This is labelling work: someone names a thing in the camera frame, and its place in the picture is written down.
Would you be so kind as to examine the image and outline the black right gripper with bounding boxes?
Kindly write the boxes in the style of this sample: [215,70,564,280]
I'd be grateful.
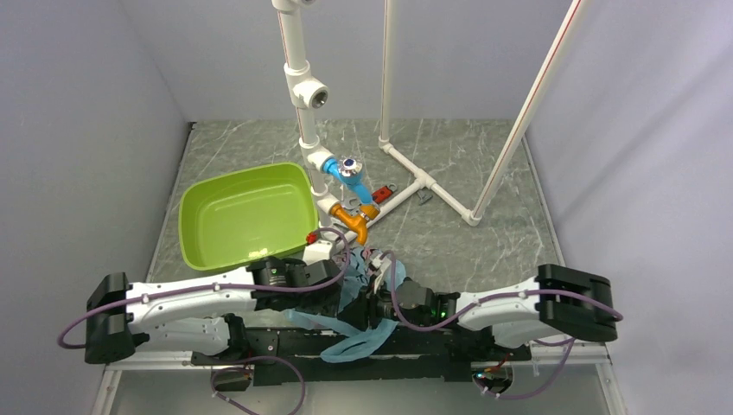
[337,273,430,331]

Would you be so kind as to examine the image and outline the blue printed plastic bag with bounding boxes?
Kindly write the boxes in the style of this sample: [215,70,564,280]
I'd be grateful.
[284,247,398,364]

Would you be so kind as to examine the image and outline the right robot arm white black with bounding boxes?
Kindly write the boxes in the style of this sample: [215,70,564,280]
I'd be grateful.
[338,259,622,359]

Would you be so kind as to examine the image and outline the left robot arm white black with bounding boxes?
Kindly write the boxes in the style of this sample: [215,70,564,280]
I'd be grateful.
[84,257,347,364]

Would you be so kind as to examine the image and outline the green plastic basin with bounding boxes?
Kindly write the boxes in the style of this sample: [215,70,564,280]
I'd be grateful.
[178,162,319,271]

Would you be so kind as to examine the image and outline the orange plastic faucet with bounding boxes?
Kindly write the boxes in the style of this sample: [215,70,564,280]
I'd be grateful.
[328,203,380,246]

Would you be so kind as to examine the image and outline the small grey clip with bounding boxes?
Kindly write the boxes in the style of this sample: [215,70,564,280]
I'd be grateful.
[417,190,433,206]

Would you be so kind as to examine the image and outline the red grey pipe wrench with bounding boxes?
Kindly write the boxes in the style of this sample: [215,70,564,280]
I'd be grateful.
[372,183,398,205]

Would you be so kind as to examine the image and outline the blue plastic faucet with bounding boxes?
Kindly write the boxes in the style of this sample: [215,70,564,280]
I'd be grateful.
[322,157,373,204]

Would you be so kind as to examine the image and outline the thin white rear pipe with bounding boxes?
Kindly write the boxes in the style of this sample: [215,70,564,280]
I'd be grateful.
[378,0,397,150]

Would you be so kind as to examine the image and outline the white vertical pipe with fittings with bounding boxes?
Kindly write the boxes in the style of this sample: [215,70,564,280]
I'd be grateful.
[271,0,338,227]

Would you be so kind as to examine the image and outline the white slanted pipe red stripe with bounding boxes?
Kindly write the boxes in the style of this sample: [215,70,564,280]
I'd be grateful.
[464,0,593,226]

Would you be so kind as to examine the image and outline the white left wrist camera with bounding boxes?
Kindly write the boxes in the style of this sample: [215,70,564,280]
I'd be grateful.
[302,229,337,265]

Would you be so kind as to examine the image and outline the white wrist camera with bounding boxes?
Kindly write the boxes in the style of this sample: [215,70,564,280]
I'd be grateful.
[366,252,392,294]
[302,229,337,265]

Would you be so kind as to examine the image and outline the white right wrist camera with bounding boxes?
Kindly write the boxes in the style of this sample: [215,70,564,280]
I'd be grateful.
[366,252,392,294]

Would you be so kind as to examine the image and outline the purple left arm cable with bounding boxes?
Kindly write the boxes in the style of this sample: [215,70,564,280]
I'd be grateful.
[57,227,352,415]

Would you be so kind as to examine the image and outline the white floor pipe frame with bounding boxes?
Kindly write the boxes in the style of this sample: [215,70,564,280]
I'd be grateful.
[376,137,481,227]

